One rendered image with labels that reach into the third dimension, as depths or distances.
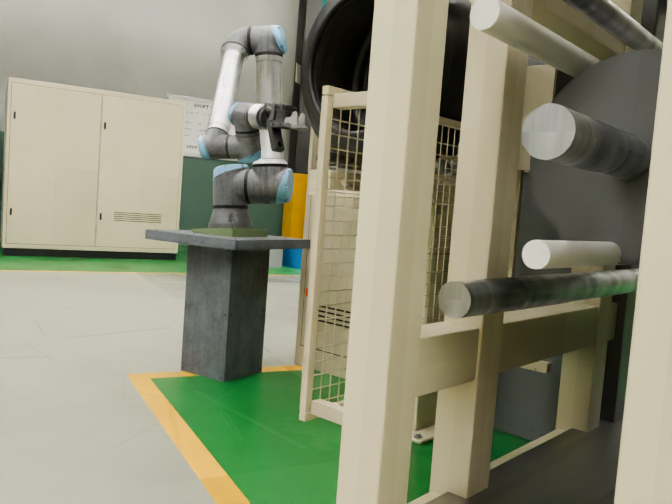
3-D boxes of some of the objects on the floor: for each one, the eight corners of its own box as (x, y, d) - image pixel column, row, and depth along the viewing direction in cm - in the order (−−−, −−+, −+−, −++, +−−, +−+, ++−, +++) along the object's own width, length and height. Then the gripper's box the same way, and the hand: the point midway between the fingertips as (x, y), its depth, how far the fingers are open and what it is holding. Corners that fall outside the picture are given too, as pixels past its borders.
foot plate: (402, 408, 252) (402, 402, 252) (462, 428, 234) (463, 422, 234) (357, 422, 232) (357, 416, 232) (420, 444, 214) (420, 438, 214)
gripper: (258, 101, 231) (300, 106, 218) (277, 105, 238) (319, 110, 224) (255, 125, 233) (296, 132, 219) (273, 129, 239) (315, 135, 226)
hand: (303, 129), depth 223 cm, fingers closed
